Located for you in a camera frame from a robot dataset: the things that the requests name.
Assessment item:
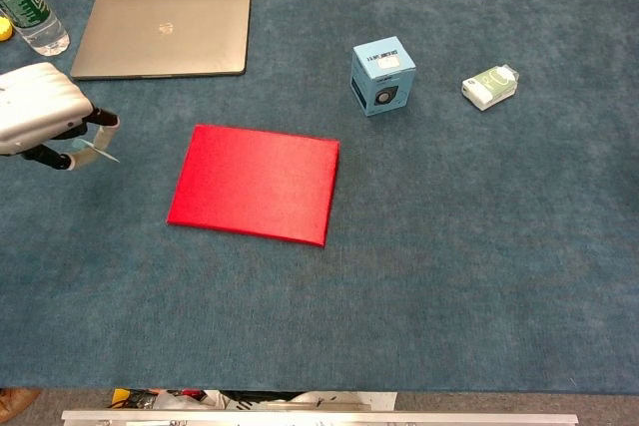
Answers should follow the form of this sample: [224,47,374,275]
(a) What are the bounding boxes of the brown rounded object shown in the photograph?
[0,387,42,425]

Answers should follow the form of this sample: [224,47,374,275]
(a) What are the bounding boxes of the aluminium profile rail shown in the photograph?
[60,409,580,426]

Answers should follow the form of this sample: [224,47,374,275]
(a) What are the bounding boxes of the grey closed laptop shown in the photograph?
[69,0,253,82]

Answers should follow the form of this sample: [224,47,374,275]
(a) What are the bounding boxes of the red card folder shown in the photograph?
[165,124,341,248]

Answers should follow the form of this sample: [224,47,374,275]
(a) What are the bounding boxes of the clear plastic water bottle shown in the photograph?
[0,0,71,58]

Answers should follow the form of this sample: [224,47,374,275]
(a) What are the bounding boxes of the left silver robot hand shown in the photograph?
[0,62,122,173]

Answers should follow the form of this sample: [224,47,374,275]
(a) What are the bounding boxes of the blue felt table cloth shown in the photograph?
[0,0,639,392]

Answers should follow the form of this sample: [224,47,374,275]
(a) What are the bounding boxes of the small green-white bottle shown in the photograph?
[460,63,520,113]

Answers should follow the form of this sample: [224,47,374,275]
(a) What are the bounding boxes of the white plastic bag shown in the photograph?
[153,389,236,411]

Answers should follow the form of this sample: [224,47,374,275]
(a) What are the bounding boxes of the light blue cardboard box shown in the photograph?
[351,36,417,119]

